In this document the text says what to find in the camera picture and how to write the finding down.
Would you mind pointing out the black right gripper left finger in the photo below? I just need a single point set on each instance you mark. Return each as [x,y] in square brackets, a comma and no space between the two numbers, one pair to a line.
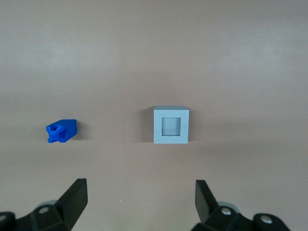
[69,207]

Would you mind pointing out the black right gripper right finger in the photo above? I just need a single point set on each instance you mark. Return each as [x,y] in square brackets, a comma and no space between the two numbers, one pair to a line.
[207,207]

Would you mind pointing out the blue plastic insert part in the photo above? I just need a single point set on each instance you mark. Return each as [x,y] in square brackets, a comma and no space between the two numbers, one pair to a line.
[68,128]

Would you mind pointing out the gray square hollow base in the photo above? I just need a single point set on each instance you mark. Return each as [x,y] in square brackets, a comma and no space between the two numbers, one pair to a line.
[158,127]

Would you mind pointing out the brown table cover sheet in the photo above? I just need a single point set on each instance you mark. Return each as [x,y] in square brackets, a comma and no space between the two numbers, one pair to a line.
[154,60]

